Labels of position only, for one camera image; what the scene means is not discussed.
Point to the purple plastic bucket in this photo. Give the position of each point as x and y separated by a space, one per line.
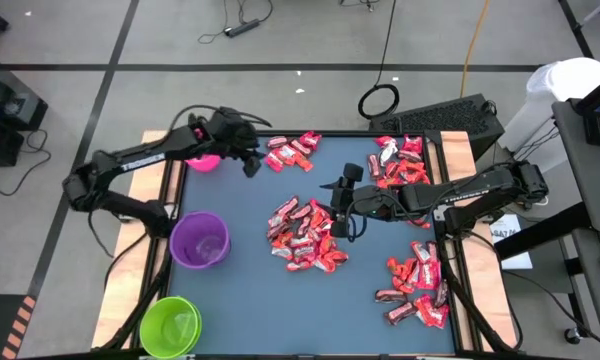
200 240

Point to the white trash bin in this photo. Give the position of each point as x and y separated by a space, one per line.
570 80

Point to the black caster wheel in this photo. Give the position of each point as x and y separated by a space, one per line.
573 336

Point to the black desk beam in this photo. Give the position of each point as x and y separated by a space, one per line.
540 234

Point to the red Skittles Gummies pack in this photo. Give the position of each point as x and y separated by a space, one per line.
302 242

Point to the black power strip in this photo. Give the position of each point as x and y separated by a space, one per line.
242 28

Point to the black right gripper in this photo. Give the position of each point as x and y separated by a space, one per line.
375 202

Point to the torn red wrapper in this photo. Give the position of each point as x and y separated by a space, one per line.
412 166

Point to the white paper sheet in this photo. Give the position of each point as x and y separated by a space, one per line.
517 255

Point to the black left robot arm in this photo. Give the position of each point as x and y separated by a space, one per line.
145 157

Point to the silver candy wrapper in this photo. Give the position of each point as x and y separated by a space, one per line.
388 154

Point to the grey desk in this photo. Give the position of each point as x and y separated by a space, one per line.
595 175
590 280

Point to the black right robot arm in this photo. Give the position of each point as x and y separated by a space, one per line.
460 192

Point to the wooden table side board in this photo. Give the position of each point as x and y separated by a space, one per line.
117 300
454 150

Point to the pink plastic bucket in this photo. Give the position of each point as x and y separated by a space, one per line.
205 164

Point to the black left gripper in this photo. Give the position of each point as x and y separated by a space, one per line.
235 130

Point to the black equipment cart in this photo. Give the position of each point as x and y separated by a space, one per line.
10 110

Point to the green plastic bucket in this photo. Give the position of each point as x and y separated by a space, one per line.
170 327

